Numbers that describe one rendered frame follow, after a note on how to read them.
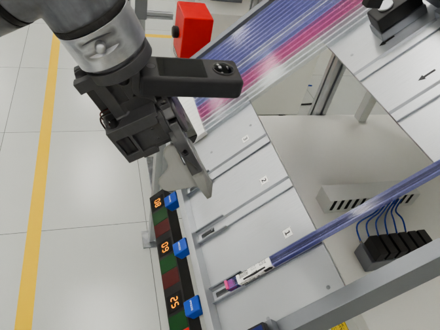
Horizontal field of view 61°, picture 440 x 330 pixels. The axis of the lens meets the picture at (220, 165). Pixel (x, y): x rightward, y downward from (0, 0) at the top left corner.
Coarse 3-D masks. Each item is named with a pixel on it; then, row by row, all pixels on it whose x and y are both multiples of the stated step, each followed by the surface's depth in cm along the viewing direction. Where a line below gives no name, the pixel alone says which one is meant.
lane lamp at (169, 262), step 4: (168, 256) 69; (172, 256) 69; (164, 260) 69; (168, 260) 69; (172, 260) 68; (160, 264) 69; (164, 264) 69; (168, 264) 68; (172, 264) 68; (176, 264) 67; (160, 268) 69; (164, 268) 68; (168, 268) 68; (164, 272) 68
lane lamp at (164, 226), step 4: (164, 220) 75; (160, 224) 75; (164, 224) 74; (168, 224) 73; (156, 228) 75; (160, 228) 74; (164, 228) 73; (168, 228) 73; (156, 232) 74; (160, 232) 73; (164, 232) 73; (156, 236) 74
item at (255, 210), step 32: (224, 128) 77; (256, 128) 71; (224, 160) 72; (256, 160) 67; (192, 192) 72; (224, 192) 68; (256, 192) 64; (288, 192) 60; (224, 224) 64; (256, 224) 61; (288, 224) 57; (224, 256) 61; (256, 256) 58; (320, 256) 52; (224, 288) 58; (256, 288) 55; (288, 288) 52; (320, 288) 50; (224, 320) 56; (256, 320) 53
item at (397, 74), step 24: (432, 24) 60; (336, 48) 70; (360, 48) 66; (384, 48) 63; (408, 48) 60; (432, 48) 58; (360, 72) 64; (384, 72) 61; (408, 72) 59; (432, 72) 56; (384, 96) 59; (408, 96) 57; (432, 96) 54; (408, 120) 55; (432, 120) 52; (432, 144) 51
